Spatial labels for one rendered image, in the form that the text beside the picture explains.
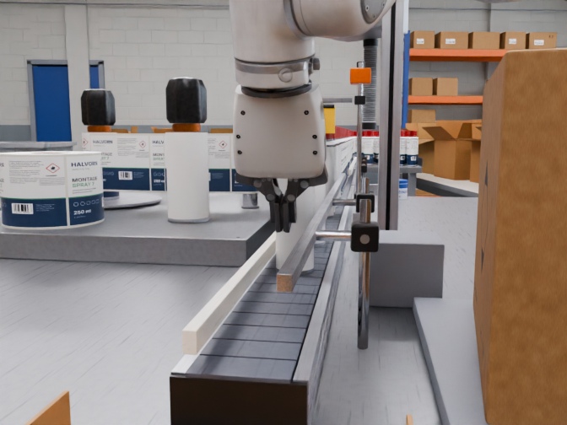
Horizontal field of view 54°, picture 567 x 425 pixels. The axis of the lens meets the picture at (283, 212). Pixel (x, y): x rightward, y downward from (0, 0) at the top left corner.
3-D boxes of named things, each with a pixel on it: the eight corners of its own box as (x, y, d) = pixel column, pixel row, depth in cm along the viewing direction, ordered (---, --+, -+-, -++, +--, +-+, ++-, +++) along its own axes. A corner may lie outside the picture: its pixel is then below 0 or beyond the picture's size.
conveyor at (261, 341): (327, 195, 205) (327, 184, 205) (350, 196, 204) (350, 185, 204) (186, 421, 44) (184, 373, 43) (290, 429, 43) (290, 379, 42)
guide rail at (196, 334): (312, 197, 148) (312, 190, 148) (317, 197, 148) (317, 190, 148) (181, 354, 43) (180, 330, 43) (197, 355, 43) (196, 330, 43)
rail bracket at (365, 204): (311, 340, 64) (312, 196, 62) (375, 343, 63) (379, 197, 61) (308, 351, 61) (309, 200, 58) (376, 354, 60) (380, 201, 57)
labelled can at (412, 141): (416, 166, 318) (417, 130, 315) (407, 166, 319) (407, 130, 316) (415, 166, 323) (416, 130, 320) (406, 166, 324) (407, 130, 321)
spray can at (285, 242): (278, 266, 79) (278, 118, 76) (315, 266, 78) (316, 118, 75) (272, 275, 73) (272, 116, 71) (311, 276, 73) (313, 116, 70)
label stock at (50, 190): (111, 214, 129) (109, 151, 127) (93, 228, 109) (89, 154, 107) (21, 215, 127) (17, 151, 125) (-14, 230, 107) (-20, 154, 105)
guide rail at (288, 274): (341, 178, 147) (341, 173, 146) (345, 178, 146) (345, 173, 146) (276, 292, 41) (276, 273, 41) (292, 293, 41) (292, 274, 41)
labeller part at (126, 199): (78, 196, 167) (77, 191, 167) (177, 197, 162) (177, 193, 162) (13, 209, 136) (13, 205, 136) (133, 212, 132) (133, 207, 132)
